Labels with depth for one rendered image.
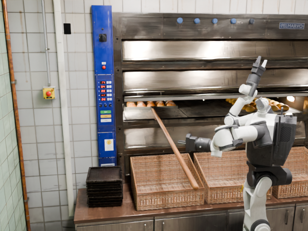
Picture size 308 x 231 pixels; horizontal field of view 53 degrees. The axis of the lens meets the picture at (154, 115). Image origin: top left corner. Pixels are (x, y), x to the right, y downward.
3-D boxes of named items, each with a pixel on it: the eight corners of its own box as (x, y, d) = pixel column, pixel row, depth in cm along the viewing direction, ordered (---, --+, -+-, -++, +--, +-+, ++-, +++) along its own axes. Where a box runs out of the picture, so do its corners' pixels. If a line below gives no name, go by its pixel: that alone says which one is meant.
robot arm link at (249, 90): (255, 82, 235) (248, 96, 236) (243, 77, 232) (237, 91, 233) (263, 84, 224) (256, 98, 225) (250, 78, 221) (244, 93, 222)
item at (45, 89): (44, 98, 261) (43, 86, 258) (57, 97, 262) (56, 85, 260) (42, 99, 253) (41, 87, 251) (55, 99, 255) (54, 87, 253)
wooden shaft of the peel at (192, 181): (199, 191, 152) (199, 185, 151) (193, 191, 151) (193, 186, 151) (154, 110, 316) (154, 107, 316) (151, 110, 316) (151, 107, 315)
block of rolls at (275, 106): (224, 101, 368) (224, 96, 367) (261, 99, 376) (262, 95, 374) (247, 112, 310) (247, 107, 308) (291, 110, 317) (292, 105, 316)
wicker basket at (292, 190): (250, 175, 308) (251, 149, 301) (301, 171, 318) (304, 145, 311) (277, 200, 261) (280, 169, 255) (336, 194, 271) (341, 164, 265)
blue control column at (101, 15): (101, 164, 483) (95, 19, 432) (112, 163, 485) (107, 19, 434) (102, 242, 298) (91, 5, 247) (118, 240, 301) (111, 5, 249)
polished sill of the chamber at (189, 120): (123, 123, 283) (122, 119, 282) (303, 116, 312) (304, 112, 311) (123, 125, 277) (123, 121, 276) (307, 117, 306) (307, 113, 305)
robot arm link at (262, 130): (248, 147, 179) (262, 145, 187) (261, 143, 172) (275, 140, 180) (242, 128, 182) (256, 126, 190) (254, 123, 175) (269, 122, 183)
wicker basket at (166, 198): (129, 184, 289) (129, 156, 283) (188, 179, 299) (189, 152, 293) (136, 211, 243) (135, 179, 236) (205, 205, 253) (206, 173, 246)
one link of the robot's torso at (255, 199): (259, 225, 231) (263, 166, 220) (272, 239, 214) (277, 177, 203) (239, 227, 229) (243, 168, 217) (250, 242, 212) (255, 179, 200)
